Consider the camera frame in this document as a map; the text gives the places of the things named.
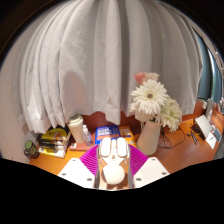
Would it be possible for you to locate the white ceramic jug vase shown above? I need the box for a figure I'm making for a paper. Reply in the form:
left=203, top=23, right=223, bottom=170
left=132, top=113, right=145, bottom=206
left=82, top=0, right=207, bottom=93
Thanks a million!
left=136, top=119, right=162, bottom=157

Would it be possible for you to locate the white pleated curtain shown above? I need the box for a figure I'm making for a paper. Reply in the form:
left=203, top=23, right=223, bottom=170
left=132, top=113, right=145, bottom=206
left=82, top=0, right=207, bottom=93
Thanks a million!
left=11, top=0, right=204, bottom=134

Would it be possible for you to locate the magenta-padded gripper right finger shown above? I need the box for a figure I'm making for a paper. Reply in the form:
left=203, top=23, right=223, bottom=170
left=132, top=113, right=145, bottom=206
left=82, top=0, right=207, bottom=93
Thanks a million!
left=127, top=143, right=170, bottom=189

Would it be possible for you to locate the small clear pump bottle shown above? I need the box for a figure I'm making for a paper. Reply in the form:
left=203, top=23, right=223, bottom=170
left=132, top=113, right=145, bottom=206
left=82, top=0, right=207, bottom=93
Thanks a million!
left=82, top=124, right=94, bottom=147

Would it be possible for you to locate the glass window with frame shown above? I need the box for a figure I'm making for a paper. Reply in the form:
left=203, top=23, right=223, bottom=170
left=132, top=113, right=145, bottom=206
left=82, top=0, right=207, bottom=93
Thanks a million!
left=193, top=29, right=224, bottom=114

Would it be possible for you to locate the white and pink flower bouquet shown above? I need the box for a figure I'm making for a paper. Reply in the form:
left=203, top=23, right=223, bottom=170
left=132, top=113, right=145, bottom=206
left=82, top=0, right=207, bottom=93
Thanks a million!
left=128, top=71, right=184, bottom=133

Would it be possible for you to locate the dark green mug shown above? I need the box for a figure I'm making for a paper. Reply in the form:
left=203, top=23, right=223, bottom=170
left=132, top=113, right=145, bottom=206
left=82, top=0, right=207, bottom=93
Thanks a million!
left=23, top=139, right=41, bottom=160

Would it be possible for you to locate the cream tumbler with lid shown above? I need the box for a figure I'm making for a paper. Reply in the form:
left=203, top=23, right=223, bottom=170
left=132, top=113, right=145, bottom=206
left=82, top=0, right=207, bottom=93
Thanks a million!
left=66, top=114, right=86, bottom=145

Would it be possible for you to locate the white computer mouse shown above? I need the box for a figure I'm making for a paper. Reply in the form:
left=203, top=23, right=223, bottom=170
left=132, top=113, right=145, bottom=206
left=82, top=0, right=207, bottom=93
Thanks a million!
left=99, top=137, right=130, bottom=185

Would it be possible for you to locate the black cable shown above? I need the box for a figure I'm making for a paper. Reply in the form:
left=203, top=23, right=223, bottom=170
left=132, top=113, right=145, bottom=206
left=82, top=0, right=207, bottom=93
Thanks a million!
left=159, top=124, right=193, bottom=150

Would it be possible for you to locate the flat red book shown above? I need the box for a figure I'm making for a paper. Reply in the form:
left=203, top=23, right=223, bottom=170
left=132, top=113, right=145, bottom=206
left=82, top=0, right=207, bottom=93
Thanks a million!
left=69, top=141, right=96, bottom=152

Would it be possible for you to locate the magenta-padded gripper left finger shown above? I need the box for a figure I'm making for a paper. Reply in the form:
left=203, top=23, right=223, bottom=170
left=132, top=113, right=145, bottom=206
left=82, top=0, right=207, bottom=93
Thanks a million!
left=57, top=143, right=101, bottom=190

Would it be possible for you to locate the white paper sheet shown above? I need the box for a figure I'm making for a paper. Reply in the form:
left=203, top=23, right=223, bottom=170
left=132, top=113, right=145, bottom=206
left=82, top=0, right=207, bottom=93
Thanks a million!
left=205, top=128, right=223, bottom=150

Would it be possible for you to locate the white and yellow book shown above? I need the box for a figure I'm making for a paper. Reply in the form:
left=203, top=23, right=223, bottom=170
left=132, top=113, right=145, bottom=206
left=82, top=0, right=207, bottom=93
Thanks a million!
left=38, top=145, right=68, bottom=159

